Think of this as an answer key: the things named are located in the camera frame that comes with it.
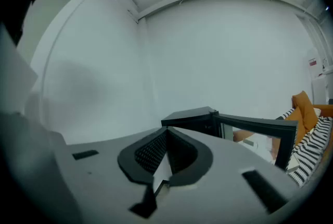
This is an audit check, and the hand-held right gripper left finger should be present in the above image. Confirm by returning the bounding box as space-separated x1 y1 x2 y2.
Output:
117 126 168 185

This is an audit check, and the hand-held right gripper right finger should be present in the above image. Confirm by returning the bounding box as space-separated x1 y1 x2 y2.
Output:
166 126 213 188

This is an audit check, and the black white striped pillow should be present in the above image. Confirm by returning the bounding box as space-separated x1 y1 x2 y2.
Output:
275 107 296 121

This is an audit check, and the black white striped blanket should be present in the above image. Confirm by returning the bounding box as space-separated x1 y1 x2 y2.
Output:
286 116 333 188

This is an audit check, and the orange sofa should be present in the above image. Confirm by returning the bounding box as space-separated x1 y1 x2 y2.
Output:
284 90 333 146

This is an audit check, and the white cabinet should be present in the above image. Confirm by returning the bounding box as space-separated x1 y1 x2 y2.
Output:
306 47 333 105

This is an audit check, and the person's black shirt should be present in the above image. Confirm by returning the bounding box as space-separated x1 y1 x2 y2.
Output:
0 0 48 46

